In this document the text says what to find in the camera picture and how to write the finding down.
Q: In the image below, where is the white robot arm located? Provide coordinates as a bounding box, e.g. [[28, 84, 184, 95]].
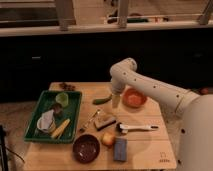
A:
[[110, 58, 213, 171]]

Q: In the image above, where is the orange bowl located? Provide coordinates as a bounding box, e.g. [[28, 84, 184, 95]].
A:
[[122, 88, 147, 108]]

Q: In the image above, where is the purple bowl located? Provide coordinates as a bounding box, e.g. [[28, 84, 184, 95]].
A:
[[73, 134, 100, 164]]

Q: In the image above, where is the wooden block brush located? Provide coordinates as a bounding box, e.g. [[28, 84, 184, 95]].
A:
[[94, 114, 116, 131]]

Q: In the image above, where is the white dish brush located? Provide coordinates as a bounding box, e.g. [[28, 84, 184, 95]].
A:
[[116, 123, 159, 134]]

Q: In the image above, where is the metal fork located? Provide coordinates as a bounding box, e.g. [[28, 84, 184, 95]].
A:
[[79, 109, 100, 133]]

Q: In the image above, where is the red yellow apple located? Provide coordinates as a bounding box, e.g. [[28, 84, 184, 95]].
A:
[[101, 132, 115, 146]]

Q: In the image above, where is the blue sponge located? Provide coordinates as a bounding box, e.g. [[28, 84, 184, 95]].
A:
[[113, 138, 127, 162]]

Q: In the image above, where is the green plastic tray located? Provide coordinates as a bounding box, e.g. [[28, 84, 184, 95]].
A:
[[24, 90, 82, 144]]

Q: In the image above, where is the green cup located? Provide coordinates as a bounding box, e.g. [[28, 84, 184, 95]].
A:
[[55, 92, 69, 107]]

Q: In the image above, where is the brown dried item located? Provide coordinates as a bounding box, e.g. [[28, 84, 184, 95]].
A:
[[59, 82, 75, 91]]

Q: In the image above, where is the brown toy in tray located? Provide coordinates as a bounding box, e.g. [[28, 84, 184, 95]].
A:
[[51, 103, 63, 116]]

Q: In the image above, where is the yellow corn cob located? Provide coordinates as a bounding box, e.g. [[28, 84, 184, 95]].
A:
[[51, 119, 70, 139]]

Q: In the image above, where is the grey cloth bundle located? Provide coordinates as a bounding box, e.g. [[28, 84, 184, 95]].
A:
[[37, 110, 56, 133]]

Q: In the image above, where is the wooden railing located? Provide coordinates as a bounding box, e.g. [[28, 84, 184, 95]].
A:
[[0, 0, 213, 37]]

